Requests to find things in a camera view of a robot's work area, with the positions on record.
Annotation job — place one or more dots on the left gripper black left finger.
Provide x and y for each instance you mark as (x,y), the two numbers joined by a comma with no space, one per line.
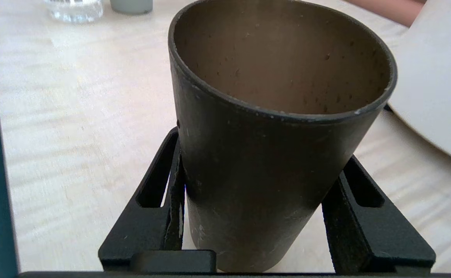
(144,227)

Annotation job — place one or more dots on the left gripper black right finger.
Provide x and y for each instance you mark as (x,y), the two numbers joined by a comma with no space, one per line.
(380,239)

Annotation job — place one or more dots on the black tapered cup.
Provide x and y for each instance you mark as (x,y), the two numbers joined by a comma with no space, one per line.
(256,173)

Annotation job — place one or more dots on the grey tapered cup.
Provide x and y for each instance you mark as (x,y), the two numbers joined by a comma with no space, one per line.
(130,5)

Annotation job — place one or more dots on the large dark tea dispenser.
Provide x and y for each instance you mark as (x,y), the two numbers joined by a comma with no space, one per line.
(438,77)

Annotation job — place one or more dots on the clear plastic bottle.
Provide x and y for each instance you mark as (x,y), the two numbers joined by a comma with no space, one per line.
(74,9)

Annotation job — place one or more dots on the pink bolster cushion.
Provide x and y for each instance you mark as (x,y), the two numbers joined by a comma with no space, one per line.
(395,9)

